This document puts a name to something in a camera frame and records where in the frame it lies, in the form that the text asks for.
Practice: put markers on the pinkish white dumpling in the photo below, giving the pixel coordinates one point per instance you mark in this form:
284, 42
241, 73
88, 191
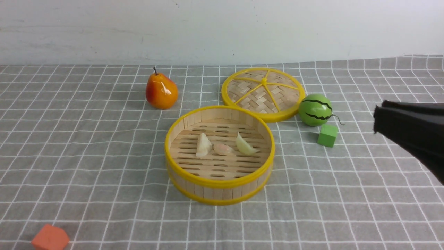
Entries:
223, 149

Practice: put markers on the pale yellow dumpling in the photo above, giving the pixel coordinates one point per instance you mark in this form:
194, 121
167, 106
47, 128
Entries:
244, 147

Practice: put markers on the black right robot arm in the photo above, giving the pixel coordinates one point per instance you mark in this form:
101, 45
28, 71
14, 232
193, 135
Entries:
416, 127

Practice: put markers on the bamboo steamer tray yellow rim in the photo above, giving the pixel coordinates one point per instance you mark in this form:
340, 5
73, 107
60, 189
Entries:
219, 155

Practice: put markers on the woven bamboo steamer lid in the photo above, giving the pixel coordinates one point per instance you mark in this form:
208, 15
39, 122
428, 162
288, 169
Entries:
271, 94

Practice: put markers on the orange toy pear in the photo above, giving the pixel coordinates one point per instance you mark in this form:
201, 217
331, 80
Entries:
161, 92

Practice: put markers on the green toy watermelon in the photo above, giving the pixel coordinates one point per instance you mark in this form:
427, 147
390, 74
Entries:
316, 110

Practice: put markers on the green foam cube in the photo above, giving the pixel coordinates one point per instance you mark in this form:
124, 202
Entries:
327, 135

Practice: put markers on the grey checked tablecloth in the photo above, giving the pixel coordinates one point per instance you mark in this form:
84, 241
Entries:
82, 150

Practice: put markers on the orange foam block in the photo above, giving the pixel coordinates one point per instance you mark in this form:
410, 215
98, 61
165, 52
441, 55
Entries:
50, 238

